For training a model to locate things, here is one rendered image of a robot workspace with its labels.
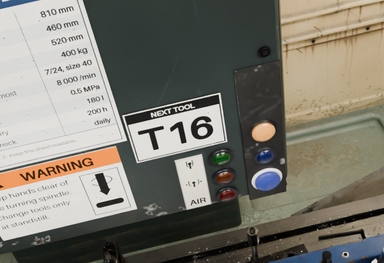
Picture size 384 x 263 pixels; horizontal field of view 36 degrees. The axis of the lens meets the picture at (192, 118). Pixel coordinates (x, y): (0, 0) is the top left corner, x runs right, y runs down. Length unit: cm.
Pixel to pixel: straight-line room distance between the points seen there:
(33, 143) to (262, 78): 23
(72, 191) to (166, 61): 19
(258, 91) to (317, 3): 129
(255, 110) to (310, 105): 153
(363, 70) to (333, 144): 28
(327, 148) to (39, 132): 164
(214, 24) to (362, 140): 167
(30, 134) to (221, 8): 22
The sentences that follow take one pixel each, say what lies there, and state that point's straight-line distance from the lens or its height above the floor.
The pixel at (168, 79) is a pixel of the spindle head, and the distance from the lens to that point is 56.
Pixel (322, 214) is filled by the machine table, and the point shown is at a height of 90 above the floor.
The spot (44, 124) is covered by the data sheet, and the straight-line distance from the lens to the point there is 58.
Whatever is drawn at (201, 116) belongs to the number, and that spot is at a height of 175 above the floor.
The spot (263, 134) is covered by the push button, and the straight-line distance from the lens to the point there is 62.
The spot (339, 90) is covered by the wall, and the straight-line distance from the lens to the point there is 213.
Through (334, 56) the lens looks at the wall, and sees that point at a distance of 202.
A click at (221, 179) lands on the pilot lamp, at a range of 66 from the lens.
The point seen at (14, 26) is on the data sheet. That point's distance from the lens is 51.
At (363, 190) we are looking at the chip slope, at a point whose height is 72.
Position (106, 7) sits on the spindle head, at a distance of 50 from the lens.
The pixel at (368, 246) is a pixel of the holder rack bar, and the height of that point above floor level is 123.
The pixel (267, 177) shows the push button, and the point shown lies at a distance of 67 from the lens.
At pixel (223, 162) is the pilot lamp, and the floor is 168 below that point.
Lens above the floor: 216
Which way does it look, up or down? 44 degrees down
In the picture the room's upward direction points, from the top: 11 degrees counter-clockwise
